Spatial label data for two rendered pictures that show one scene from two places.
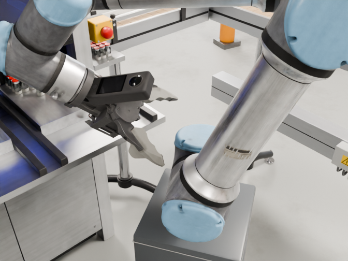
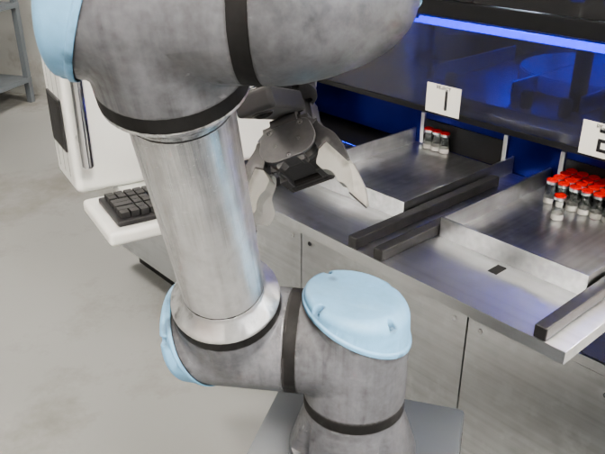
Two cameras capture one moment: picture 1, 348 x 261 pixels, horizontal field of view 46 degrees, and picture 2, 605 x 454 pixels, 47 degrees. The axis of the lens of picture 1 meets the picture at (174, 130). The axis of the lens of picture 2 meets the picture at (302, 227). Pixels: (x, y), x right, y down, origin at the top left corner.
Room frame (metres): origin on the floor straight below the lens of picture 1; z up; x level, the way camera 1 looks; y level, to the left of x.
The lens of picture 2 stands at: (0.64, -0.69, 1.41)
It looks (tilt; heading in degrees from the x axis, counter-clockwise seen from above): 26 degrees down; 90
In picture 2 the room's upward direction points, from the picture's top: straight up
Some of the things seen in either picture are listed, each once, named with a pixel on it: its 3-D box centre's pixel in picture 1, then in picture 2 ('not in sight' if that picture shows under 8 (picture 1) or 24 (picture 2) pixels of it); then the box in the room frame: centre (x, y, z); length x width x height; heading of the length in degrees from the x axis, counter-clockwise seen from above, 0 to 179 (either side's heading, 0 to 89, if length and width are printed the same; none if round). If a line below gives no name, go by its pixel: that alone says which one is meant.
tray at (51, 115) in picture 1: (54, 90); (564, 222); (1.08, 0.36, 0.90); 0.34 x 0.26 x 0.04; 42
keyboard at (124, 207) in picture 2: not in sight; (198, 189); (0.42, 0.69, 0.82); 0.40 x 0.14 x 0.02; 31
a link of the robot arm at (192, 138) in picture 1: (200, 157); (349, 340); (0.69, -0.06, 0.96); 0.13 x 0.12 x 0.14; 172
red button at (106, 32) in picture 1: (106, 32); not in sight; (1.30, 0.23, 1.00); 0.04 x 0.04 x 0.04; 42
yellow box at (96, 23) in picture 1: (98, 28); not in sight; (1.34, 0.26, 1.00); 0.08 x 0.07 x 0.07; 42
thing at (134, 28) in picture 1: (140, 18); not in sight; (1.63, 0.14, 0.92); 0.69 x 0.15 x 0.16; 132
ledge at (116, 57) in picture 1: (99, 56); not in sight; (1.38, 0.27, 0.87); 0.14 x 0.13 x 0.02; 42
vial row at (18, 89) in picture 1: (40, 78); (591, 204); (1.15, 0.42, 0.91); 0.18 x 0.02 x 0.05; 132
